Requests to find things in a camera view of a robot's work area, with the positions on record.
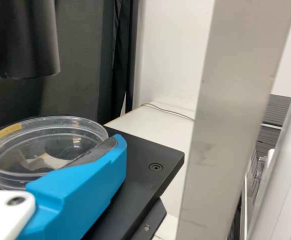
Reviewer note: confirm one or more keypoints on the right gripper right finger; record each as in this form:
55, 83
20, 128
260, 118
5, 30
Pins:
85, 185

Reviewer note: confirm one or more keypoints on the petri dish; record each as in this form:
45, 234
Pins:
35, 140

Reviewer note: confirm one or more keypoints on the cream microscope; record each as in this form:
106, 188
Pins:
235, 100

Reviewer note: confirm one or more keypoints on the white pipette stand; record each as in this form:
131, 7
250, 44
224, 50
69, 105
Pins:
285, 175

